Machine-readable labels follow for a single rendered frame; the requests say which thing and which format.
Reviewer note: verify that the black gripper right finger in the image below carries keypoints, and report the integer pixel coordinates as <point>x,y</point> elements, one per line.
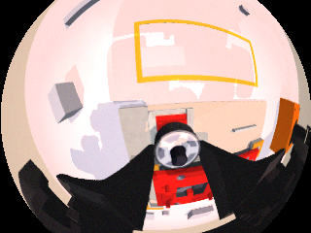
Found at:
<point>232,178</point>

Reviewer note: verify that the black wheel with grey hub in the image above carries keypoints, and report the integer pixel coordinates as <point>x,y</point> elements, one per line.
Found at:
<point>172,134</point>

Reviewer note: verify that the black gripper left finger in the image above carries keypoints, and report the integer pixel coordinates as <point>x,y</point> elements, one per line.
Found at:
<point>125,193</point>

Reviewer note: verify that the yellow rectangular outline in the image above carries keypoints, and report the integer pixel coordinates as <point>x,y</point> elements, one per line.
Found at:
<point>164,78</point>

